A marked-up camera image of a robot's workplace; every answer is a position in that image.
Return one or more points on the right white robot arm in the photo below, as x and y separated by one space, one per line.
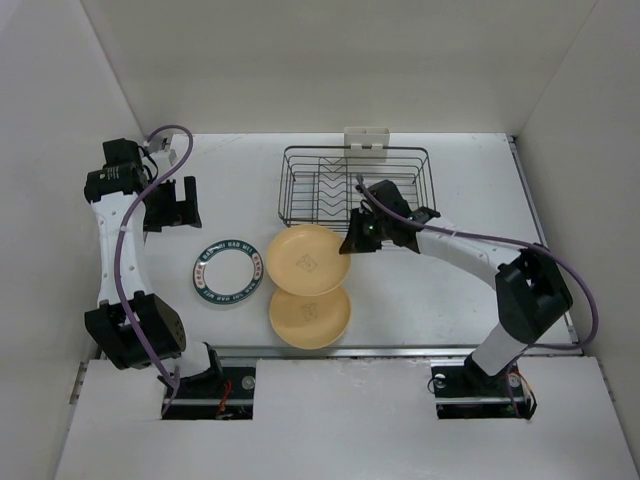
531 293

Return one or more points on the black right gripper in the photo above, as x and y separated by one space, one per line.
354 242

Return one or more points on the aluminium table edge rail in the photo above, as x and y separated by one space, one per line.
402 303

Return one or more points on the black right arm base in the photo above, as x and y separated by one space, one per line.
464 394

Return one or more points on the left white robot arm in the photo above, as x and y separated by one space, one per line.
132 325

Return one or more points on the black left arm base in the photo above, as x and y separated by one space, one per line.
227 395

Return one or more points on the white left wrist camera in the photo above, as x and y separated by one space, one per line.
160 150

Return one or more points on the white plastic cutlery holder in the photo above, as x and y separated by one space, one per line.
366 144

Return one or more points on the yellow shallow plate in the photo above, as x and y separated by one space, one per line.
310 322

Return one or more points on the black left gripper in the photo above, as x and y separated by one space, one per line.
181 212

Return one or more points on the white plate dark patterned rim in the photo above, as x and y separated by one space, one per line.
227 272

